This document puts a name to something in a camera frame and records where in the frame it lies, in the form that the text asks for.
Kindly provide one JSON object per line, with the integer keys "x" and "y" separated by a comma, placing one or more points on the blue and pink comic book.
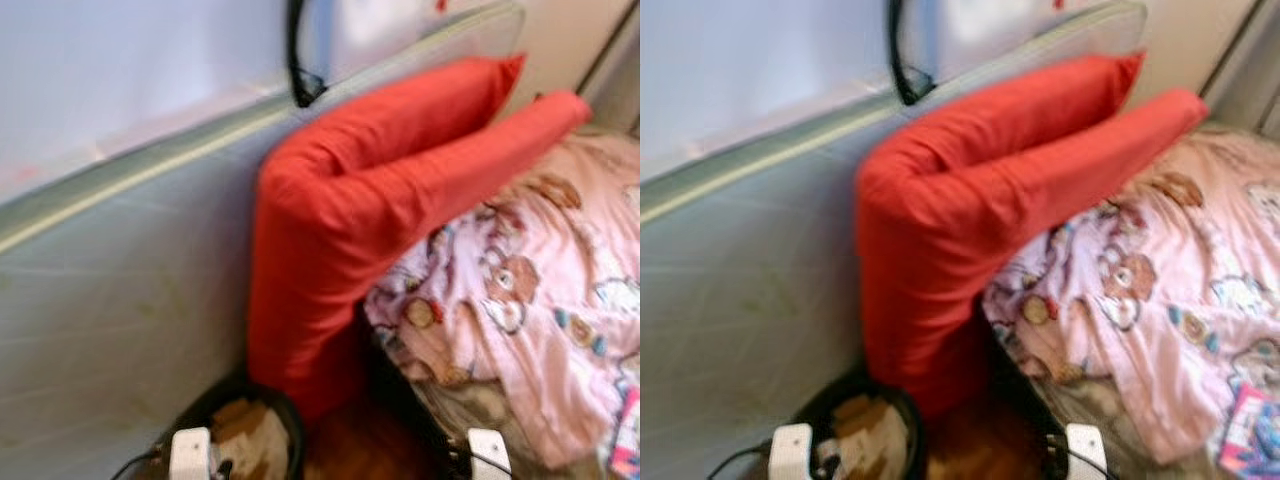
{"x": 626, "y": 435}
{"x": 1250, "y": 435}

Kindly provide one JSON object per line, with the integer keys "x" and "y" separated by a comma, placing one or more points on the bed with grey floral sheet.
{"x": 470, "y": 420}
{"x": 1100, "y": 420}

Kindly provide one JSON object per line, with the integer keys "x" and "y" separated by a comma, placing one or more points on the flat red cushion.
{"x": 420, "y": 100}
{"x": 1040, "y": 100}

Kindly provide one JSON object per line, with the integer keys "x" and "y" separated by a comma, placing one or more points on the large red cushion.
{"x": 930, "y": 270}
{"x": 320, "y": 270}

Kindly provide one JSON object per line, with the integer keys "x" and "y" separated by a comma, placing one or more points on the brown cardboard piece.
{"x": 870, "y": 435}
{"x": 250, "y": 435}

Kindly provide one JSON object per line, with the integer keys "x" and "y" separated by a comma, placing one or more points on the black round waste bin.
{"x": 290, "y": 430}
{"x": 912, "y": 430}

